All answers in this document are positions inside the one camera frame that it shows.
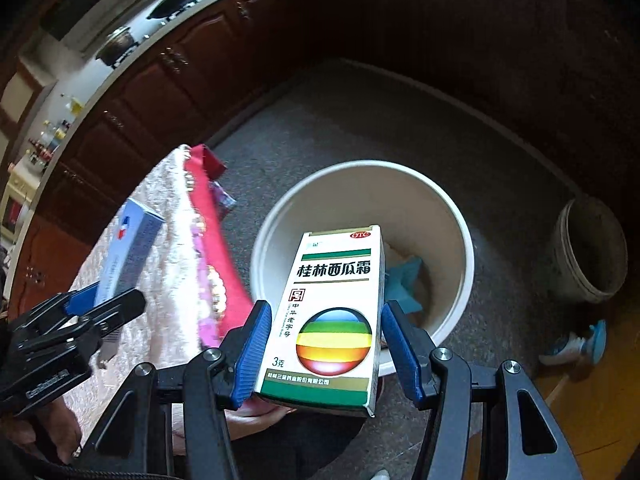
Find gas stove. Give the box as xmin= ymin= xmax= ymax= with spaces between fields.
xmin=92 ymin=0 xmax=211 ymax=68

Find pink quilted table cover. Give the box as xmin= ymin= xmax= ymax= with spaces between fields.
xmin=64 ymin=146 xmax=236 ymax=443

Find blue and white slipper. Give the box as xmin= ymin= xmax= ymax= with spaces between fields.
xmin=539 ymin=319 xmax=609 ymax=367

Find steel cooking pot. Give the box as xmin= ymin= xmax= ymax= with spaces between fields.
xmin=94 ymin=26 xmax=137 ymax=67

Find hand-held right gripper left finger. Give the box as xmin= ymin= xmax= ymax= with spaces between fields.
xmin=80 ymin=300 xmax=273 ymax=480

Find rainbow ball medicine box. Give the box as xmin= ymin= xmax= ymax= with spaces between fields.
xmin=252 ymin=225 xmax=387 ymax=419

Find row of seasoning bottles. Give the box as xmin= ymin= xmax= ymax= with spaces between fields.
xmin=26 ymin=117 xmax=71 ymax=167

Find white plastic bucket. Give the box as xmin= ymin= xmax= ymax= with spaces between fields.
xmin=250 ymin=160 xmax=474 ymax=378

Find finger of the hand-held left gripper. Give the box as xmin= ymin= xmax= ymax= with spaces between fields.
xmin=50 ymin=287 xmax=147 ymax=347
xmin=10 ymin=282 xmax=102 ymax=334

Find dirty grey bucket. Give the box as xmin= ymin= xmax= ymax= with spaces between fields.
xmin=552 ymin=196 xmax=629 ymax=305

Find dark wooden kitchen cabinets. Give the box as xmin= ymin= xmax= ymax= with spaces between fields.
xmin=0 ymin=0 xmax=640 ymax=306

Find blue and white medicine box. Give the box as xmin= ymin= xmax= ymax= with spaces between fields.
xmin=94 ymin=197 xmax=167 ymax=307

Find green terry towel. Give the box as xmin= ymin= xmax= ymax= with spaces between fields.
xmin=384 ymin=255 xmax=427 ymax=317

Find person's left hand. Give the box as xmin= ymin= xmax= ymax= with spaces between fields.
xmin=0 ymin=394 xmax=84 ymax=464

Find red fringed cloth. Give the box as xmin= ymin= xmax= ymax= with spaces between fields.
xmin=182 ymin=144 xmax=252 ymax=352

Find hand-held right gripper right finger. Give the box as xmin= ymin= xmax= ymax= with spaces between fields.
xmin=380 ymin=300 xmax=583 ymax=480

